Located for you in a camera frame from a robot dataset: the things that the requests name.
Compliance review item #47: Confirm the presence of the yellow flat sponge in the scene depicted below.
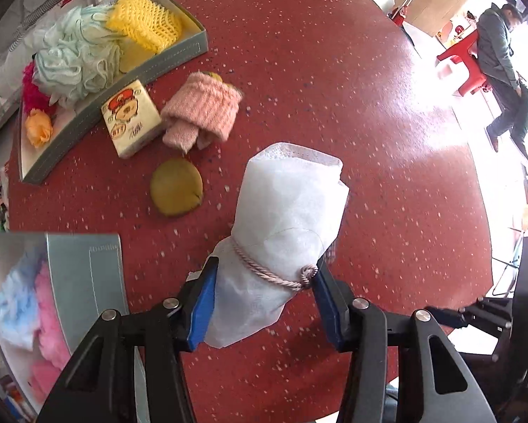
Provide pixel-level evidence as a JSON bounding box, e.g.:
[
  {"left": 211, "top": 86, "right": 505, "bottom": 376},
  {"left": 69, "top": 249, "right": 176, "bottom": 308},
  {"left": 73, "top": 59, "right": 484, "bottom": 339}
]
[{"left": 118, "top": 37, "right": 156, "bottom": 73}]

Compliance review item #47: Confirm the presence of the light blue fluffy cloth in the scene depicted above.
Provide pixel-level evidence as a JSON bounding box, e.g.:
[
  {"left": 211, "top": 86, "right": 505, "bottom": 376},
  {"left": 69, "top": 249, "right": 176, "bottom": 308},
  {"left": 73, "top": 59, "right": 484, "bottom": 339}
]
[{"left": 0, "top": 251, "right": 42, "bottom": 353}]

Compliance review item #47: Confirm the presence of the red plastic stool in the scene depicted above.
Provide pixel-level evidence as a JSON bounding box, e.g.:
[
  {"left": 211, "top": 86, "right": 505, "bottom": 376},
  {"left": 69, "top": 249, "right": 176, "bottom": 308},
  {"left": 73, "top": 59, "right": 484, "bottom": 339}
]
[{"left": 436, "top": 31, "right": 494, "bottom": 98}]

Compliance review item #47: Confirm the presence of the white foam bundle with cord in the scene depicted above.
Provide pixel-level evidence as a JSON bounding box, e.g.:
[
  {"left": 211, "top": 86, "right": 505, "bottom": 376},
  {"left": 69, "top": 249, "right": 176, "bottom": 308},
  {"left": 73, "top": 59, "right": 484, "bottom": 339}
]
[{"left": 202, "top": 142, "right": 350, "bottom": 348}]

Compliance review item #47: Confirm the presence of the grey stitched tray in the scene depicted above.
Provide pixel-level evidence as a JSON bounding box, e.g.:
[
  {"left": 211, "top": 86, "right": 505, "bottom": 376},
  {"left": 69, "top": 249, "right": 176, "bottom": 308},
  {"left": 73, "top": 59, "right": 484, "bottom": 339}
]
[
  {"left": 0, "top": 231, "right": 130, "bottom": 423},
  {"left": 17, "top": 0, "right": 209, "bottom": 185}
]

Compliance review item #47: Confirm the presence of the pale green bath pouf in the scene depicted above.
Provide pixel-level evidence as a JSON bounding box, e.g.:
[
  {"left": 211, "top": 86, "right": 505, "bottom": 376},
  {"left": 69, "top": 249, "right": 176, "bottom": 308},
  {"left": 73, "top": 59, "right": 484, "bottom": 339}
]
[{"left": 32, "top": 4, "right": 124, "bottom": 109}]

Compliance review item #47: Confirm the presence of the olive round sponge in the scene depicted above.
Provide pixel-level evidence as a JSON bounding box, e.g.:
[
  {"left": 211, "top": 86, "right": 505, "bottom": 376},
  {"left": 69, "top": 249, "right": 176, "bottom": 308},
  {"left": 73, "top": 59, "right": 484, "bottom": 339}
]
[{"left": 150, "top": 159, "right": 203, "bottom": 217}]

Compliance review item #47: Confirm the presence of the pink fluffy sponge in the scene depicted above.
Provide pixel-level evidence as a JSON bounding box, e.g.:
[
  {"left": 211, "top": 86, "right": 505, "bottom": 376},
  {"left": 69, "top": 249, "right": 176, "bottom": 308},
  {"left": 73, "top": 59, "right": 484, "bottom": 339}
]
[{"left": 32, "top": 260, "right": 71, "bottom": 371}]

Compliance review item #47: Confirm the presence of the magenta fluffy cloth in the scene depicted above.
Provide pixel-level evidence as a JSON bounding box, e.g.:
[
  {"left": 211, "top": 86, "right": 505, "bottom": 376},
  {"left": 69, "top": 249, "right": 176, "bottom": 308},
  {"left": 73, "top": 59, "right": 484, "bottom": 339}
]
[{"left": 22, "top": 62, "right": 57, "bottom": 117}]

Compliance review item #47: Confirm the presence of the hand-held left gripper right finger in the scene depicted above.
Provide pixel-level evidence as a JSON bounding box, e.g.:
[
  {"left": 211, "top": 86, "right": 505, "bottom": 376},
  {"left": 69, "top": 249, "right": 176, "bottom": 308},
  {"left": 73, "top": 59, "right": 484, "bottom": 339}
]
[{"left": 310, "top": 259, "right": 496, "bottom": 423}]

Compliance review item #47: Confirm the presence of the orange fabric flower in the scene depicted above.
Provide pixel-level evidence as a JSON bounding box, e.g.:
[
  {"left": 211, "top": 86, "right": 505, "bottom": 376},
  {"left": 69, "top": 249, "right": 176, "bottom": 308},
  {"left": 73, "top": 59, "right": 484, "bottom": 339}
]
[{"left": 25, "top": 109, "right": 54, "bottom": 149}]

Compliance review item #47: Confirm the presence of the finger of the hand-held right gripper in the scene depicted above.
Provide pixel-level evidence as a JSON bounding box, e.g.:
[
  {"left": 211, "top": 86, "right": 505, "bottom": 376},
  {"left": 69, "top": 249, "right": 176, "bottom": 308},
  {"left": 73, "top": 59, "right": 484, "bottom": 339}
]
[{"left": 425, "top": 297, "right": 518, "bottom": 357}]

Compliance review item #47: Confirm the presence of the yellow knit cloth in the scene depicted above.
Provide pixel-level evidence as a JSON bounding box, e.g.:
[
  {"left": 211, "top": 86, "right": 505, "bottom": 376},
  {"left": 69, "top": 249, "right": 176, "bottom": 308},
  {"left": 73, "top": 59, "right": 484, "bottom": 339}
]
[{"left": 105, "top": 0, "right": 185, "bottom": 54}]

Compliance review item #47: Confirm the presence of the peach pink ribbed knit roll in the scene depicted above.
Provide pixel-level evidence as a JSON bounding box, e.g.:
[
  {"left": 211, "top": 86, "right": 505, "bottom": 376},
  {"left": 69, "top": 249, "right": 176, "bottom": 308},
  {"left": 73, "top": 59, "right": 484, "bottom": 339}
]
[{"left": 160, "top": 70, "right": 242, "bottom": 155}]

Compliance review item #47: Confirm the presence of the cartoon print tissue pack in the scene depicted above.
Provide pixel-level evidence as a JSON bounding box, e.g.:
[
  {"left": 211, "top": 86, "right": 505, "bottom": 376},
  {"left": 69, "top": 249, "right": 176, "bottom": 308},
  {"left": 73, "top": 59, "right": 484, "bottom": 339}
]
[{"left": 100, "top": 78, "right": 162, "bottom": 159}]

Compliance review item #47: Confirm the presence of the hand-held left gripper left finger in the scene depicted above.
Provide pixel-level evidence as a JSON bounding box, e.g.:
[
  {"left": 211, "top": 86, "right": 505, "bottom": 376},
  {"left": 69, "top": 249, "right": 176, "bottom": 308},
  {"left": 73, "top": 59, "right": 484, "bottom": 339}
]
[{"left": 37, "top": 256, "right": 221, "bottom": 423}]

